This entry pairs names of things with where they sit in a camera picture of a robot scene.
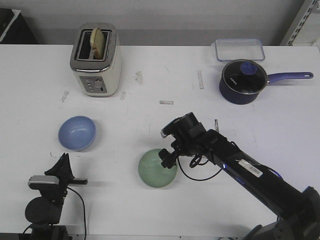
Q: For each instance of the white slotted shelf rack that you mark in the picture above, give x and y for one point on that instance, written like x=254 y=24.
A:
x=305 y=28

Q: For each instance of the green bowl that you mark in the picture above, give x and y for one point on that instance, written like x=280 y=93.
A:
x=151 y=171

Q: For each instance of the dark blue saucepan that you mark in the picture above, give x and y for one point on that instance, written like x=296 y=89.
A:
x=242 y=99

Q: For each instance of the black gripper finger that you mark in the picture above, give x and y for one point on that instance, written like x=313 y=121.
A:
x=60 y=163
x=67 y=163
x=164 y=154
x=171 y=161

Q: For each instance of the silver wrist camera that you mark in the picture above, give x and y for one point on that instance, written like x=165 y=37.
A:
x=170 y=129
x=43 y=182

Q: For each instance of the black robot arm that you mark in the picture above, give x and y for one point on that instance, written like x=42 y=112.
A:
x=298 y=212
x=44 y=212

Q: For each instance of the glass lid with blue knob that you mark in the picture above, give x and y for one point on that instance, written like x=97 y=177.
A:
x=244 y=77

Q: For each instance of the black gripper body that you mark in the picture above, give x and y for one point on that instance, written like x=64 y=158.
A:
x=62 y=177
x=189 y=131

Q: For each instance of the black box in corner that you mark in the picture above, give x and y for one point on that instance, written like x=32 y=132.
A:
x=14 y=29

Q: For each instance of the bread slice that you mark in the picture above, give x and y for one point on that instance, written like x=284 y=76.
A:
x=97 y=43

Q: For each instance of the cream and steel toaster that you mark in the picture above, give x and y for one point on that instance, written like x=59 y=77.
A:
x=97 y=77

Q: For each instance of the clear food container blue rim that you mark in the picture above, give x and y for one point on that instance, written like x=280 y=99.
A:
x=229 y=49

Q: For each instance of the blue bowl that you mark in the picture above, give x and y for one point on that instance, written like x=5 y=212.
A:
x=77 y=133

